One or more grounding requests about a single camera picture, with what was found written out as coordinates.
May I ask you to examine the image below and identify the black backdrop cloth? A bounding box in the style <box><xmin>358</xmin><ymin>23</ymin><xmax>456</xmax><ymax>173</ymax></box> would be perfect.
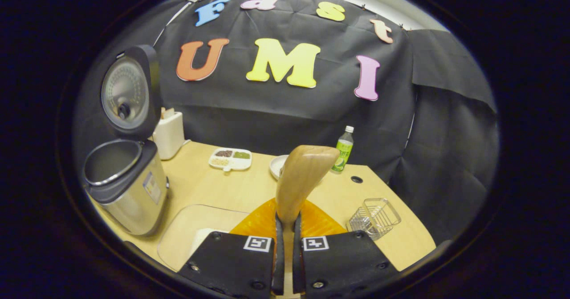
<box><xmin>73</xmin><ymin>0</ymin><xmax>498</xmax><ymax>246</ymax></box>

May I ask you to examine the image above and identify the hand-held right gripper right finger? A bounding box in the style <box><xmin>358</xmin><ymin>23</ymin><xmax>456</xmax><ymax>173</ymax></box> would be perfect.
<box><xmin>292</xmin><ymin>199</ymin><xmax>399</xmax><ymax>299</ymax></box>

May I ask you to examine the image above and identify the silver black rice cooker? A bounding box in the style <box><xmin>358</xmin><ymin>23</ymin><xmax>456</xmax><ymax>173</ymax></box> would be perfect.
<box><xmin>82</xmin><ymin>44</ymin><xmax>170</xmax><ymax>237</ymax></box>

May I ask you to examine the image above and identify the white divided bean dish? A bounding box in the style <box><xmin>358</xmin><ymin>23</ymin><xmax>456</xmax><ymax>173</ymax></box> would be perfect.
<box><xmin>208</xmin><ymin>147</ymin><xmax>252</xmax><ymax>172</ymax></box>

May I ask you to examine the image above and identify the clear wire chopstick holder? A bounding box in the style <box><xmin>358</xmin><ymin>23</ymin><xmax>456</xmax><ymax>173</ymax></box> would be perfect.
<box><xmin>346</xmin><ymin>198</ymin><xmax>402</xmax><ymax>241</ymax></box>

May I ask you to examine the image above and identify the clear glass rice container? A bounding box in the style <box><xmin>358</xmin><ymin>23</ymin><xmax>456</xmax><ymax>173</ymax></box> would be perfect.
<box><xmin>157</xmin><ymin>204</ymin><xmax>250</xmax><ymax>272</ymax></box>

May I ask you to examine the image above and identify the wooden spoon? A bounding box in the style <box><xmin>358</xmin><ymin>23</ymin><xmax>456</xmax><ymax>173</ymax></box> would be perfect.
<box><xmin>275</xmin><ymin>145</ymin><xmax>340</xmax><ymax>228</ymax></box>

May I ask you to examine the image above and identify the green drink bottle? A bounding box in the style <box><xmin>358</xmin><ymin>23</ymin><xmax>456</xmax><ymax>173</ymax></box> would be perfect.
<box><xmin>331</xmin><ymin>125</ymin><xmax>354</xmax><ymax>173</ymax></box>

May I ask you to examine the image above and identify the white round plate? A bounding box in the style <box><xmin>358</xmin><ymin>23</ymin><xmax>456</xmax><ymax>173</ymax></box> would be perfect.
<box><xmin>269</xmin><ymin>154</ymin><xmax>290</xmax><ymax>180</ymax></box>

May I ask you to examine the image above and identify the white toaster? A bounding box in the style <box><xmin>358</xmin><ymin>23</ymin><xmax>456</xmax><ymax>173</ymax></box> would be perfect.
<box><xmin>153</xmin><ymin>108</ymin><xmax>185</xmax><ymax>161</ymax></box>

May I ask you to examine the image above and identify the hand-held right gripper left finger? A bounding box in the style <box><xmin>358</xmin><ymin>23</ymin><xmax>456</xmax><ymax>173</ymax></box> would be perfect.
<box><xmin>178</xmin><ymin>198</ymin><xmax>285</xmax><ymax>299</ymax></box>

